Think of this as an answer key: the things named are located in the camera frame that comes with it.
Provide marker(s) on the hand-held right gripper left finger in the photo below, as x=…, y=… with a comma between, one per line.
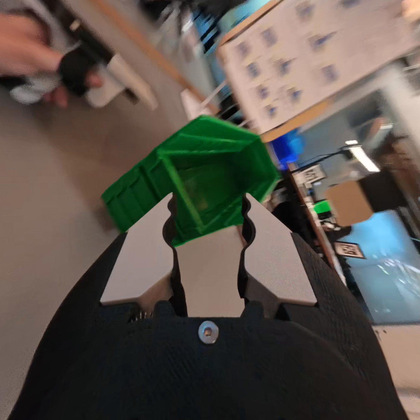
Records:
x=137, y=265

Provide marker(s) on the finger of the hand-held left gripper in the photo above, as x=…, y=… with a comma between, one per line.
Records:
x=131, y=78
x=101, y=95

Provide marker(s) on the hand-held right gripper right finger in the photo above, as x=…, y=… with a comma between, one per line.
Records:
x=279, y=265

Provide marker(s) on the person's left hand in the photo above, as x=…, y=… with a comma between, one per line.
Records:
x=23, y=49

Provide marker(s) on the brown wooden beam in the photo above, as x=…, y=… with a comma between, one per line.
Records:
x=147, y=49

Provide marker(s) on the small green shelf bin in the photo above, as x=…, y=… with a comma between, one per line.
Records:
x=321, y=207

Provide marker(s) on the black white marker sign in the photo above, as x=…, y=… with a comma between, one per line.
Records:
x=310, y=174
x=350, y=250

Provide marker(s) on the brown rounded board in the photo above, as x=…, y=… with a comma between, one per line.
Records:
x=347, y=203

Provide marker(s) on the glass partition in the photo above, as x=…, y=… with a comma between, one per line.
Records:
x=387, y=279

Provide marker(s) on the blue plastic bin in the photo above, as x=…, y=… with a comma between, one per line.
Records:
x=285, y=146

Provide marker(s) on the black flat panel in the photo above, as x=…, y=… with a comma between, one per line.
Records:
x=387, y=193

